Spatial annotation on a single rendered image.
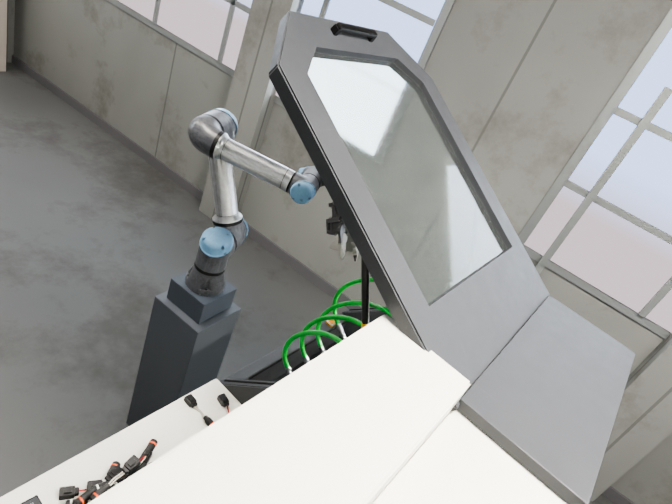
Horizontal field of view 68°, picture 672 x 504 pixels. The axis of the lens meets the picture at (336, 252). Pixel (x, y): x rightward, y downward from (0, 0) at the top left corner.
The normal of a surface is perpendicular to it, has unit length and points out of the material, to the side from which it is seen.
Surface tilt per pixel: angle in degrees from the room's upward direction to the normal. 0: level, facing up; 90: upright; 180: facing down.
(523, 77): 90
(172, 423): 0
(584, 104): 90
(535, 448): 0
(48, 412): 0
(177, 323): 90
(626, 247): 90
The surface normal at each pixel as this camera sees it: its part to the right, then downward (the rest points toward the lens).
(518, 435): 0.35, -0.79
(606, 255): -0.51, 0.29
